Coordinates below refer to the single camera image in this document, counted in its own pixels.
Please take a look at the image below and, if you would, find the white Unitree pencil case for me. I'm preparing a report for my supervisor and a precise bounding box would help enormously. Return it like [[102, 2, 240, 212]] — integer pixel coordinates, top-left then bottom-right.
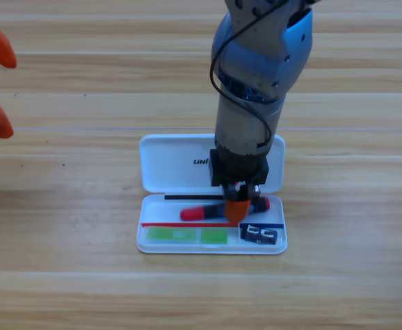
[[136, 133, 288, 256]]

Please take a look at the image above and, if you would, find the red and black marker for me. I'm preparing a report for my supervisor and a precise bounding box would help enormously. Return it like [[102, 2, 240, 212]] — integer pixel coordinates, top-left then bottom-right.
[[180, 197, 271, 222]]

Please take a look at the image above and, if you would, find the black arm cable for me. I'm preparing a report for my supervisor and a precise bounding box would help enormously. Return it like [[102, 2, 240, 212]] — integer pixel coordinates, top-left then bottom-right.
[[208, 0, 292, 149]]

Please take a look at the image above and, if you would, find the black eraser white print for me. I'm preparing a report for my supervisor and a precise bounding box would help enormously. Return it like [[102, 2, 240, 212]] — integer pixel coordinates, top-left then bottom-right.
[[240, 224, 279, 246]]

